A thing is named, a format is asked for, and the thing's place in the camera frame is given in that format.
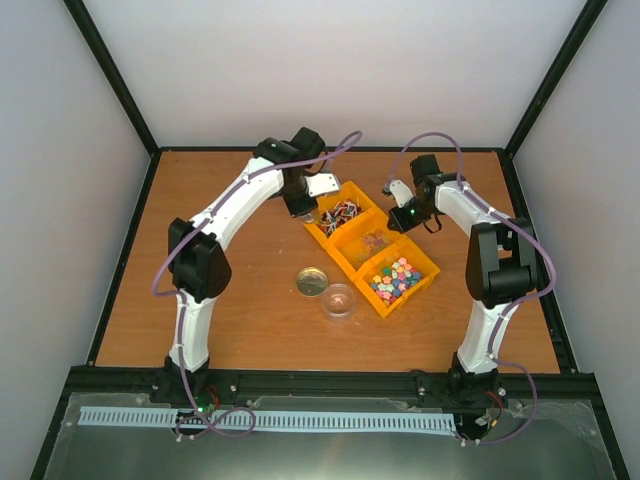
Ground pile of lollipops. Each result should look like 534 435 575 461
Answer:
319 199 362 237

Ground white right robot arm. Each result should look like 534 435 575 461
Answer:
383 155 537 406

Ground black aluminium frame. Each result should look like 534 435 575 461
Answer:
31 1 629 479

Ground gold jar lid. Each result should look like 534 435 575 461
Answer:
295 266 329 298

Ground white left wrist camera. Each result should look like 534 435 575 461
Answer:
305 172 342 198

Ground pile of popsicle candies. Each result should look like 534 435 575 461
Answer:
359 229 392 261

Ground yellow star candy bin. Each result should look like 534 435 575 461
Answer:
353 236 441 318

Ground clear glass jar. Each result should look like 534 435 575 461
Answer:
321 283 356 321

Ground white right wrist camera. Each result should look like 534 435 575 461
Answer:
382 179 414 208

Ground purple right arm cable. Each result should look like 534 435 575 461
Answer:
387 131 557 446

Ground light blue cable duct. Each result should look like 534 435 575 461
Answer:
77 406 455 436

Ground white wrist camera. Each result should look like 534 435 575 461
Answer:
382 179 414 208
305 172 342 198

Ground yellow popsicle candy bin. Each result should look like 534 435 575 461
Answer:
325 209 402 280

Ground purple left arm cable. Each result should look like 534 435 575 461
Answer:
152 130 363 446

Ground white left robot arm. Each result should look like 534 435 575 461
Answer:
161 127 326 403

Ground pile of star candies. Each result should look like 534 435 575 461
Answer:
368 257 424 306

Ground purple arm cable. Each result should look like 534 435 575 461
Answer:
152 130 363 446
387 131 557 446

